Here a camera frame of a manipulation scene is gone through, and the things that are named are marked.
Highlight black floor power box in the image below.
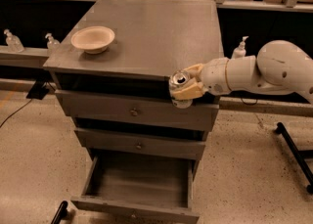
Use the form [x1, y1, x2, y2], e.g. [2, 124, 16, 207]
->
[26, 80, 49, 100]

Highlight silver 7up can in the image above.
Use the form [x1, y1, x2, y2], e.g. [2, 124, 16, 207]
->
[168, 70, 193, 109]

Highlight grey open bottom drawer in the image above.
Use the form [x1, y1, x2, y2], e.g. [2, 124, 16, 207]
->
[71, 152, 199, 224]

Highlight grey top drawer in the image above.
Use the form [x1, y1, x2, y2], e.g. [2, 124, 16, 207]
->
[56, 90, 219, 131]

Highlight beige paper bowl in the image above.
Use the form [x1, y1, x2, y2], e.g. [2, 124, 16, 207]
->
[70, 26, 115, 54]

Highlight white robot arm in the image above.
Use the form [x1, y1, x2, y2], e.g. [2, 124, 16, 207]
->
[169, 40, 313, 108]

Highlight white pump lotion bottle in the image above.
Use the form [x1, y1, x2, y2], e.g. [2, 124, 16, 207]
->
[232, 36, 247, 59]

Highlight black floor cable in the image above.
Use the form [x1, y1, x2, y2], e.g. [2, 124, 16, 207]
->
[0, 98, 33, 129]

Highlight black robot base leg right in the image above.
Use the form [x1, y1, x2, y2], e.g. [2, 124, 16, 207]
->
[275, 122, 313, 195]

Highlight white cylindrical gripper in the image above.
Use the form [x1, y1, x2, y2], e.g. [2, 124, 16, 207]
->
[171, 58, 231, 101]

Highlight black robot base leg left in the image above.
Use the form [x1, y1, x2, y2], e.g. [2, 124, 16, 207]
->
[51, 201, 68, 224]

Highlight grey wooden drawer cabinet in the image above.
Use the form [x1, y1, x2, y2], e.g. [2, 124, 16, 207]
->
[42, 0, 229, 183]

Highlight grey middle drawer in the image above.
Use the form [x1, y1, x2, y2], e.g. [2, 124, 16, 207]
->
[74, 128, 205, 160]

